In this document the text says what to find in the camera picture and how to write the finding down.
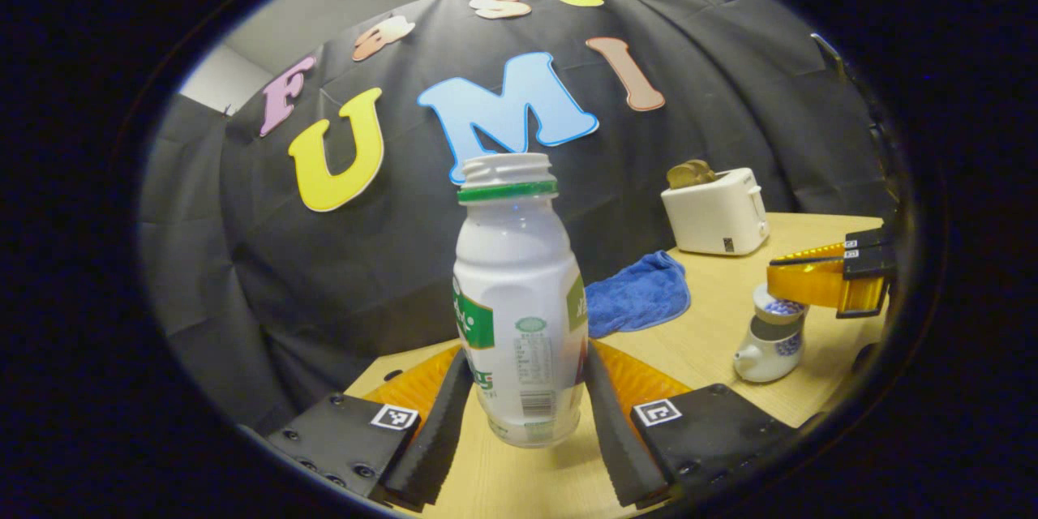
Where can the black backdrop cloth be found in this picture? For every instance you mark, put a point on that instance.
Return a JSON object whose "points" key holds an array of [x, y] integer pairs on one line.
{"points": [[324, 276]]}

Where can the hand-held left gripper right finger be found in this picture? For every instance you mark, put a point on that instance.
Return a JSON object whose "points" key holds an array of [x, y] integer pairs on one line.
{"points": [[612, 438]]}

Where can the white blue-patterned teacup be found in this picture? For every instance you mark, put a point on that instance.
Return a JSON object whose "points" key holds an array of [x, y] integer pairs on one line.
{"points": [[766, 361]]}

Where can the brown toast slice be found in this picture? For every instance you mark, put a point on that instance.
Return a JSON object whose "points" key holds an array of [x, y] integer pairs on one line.
{"points": [[679, 176], [702, 171]]}

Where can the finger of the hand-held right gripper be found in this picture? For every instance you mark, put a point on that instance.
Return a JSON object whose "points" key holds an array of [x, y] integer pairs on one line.
{"points": [[811, 284], [868, 242]]}

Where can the white toaster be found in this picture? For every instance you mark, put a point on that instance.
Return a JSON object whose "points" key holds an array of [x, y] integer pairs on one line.
{"points": [[714, 215]]}

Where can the white teacup lid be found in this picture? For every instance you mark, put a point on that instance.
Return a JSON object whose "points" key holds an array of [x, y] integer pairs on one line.
{"points": [[770, 300]]}

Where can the white plastic water bottle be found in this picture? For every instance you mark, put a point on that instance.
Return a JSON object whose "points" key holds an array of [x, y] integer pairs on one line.
{"points": [[515, 276]]}

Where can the blue towel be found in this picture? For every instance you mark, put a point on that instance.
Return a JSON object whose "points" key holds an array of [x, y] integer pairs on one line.
{"points": [[636, 296]]}

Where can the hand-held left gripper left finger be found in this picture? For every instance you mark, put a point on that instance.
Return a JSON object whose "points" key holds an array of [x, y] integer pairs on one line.
{"points": [[438, 438]]}

